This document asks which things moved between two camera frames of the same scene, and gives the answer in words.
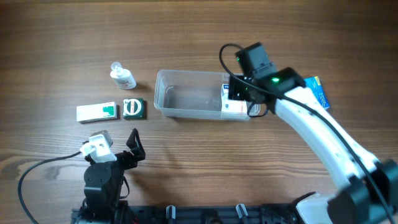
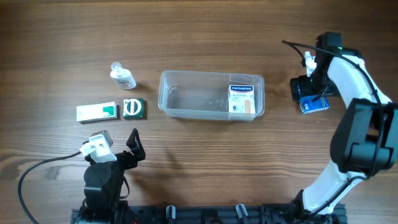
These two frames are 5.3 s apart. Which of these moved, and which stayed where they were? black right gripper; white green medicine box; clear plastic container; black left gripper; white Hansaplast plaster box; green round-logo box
Moved: black right gripper; white Hansaplast plaster box
Stayed: green round-logo box; clear plastic container; white green medicine box; black left gripper
